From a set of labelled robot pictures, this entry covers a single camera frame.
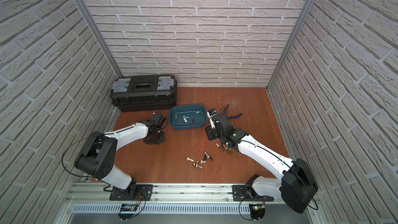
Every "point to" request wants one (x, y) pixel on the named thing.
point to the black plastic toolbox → (144, 93)
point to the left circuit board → (127, 207)
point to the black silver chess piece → (206, 156)
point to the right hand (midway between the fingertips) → (210, 127)
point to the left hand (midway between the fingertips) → (161, 138)
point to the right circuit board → (257, 211)
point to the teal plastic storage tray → (187, 116)
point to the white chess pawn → (188, 158)
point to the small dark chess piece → (193, 120)
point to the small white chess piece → (202, 162)
